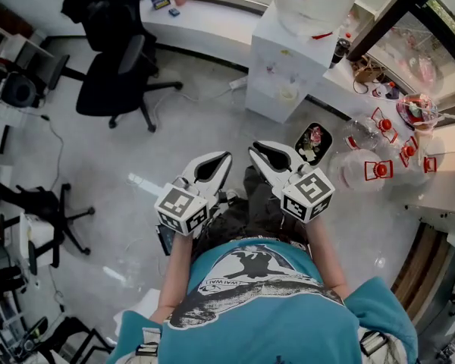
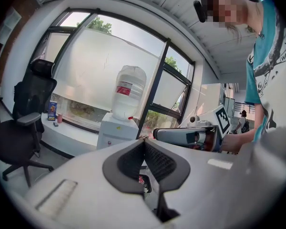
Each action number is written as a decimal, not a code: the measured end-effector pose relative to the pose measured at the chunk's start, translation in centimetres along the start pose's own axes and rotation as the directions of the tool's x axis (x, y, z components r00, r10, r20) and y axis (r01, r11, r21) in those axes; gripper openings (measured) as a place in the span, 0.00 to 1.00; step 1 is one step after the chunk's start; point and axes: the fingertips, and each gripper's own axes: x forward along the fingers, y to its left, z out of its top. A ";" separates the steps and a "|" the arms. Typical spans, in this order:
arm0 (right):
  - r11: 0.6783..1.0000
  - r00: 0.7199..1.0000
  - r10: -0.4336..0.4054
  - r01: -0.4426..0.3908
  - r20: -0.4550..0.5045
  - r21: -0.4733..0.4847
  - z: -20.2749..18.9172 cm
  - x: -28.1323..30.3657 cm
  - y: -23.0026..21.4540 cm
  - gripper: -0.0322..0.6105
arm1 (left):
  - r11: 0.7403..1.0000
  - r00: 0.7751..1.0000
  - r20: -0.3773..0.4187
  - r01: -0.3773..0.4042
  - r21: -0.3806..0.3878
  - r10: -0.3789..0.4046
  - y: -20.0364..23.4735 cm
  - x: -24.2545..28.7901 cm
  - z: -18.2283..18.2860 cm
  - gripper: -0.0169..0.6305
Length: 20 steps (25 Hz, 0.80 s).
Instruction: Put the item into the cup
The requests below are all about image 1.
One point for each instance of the white boxy machine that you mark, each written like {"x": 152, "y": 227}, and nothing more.
{"x": 36, "y": 237}

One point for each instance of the small blue box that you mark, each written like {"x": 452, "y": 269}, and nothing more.
{"x": 174, "y": 12}

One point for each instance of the black framed window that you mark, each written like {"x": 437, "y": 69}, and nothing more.
{"x": 394, "y": 18}

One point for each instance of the white power strip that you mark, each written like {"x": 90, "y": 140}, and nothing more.
{"x": 237, "y": 83}
{"x": 146, "y": 184}

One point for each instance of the black trash bin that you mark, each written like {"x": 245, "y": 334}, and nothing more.
{"x": 312, "y": 144}

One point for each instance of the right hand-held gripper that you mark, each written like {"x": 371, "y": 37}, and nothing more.
{"x": 307, "y": 195}

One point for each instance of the black tumbler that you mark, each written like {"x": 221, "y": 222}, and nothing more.
{"x": 340, "y": 51}

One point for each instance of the black swivel chair base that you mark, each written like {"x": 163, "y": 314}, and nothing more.
{"x": 57, "y": 211}

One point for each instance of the teal printed t-shirt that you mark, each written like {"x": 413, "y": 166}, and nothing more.
{"x": 269, "y": 324}

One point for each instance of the red wrapped flower bouquet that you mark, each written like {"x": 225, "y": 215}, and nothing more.
{"x": 415, "y": 110}

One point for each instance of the person's dark trousers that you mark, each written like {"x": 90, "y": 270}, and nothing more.
{"x": 261, "y": 211}

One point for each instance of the black padded bag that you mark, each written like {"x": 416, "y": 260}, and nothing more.
{"x": 17, "y": 87}

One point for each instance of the large clear water bottle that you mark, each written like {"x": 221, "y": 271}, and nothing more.
{"x": 311, "y": 2}

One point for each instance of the white water dispenser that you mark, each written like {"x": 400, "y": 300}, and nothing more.
{"x": 284, "y": 63}

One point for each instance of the person's left forearm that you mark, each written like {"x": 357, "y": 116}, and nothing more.
{"x": 174, "y": 279}

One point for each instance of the brown woven handbag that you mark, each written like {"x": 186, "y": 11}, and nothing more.
{"x": 368, "y": 74}

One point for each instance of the white cubby shelf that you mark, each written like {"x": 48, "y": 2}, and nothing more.
{"x": 19, "y": 44}

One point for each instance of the black office chair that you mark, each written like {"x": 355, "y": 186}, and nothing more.
{"x": 113, "y": 78}

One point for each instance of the person's right forearm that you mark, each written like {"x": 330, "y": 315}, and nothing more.
{"x": 328, "y": 256}

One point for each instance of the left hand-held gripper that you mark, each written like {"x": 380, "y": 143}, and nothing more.
{"x": 180, "y": 207}

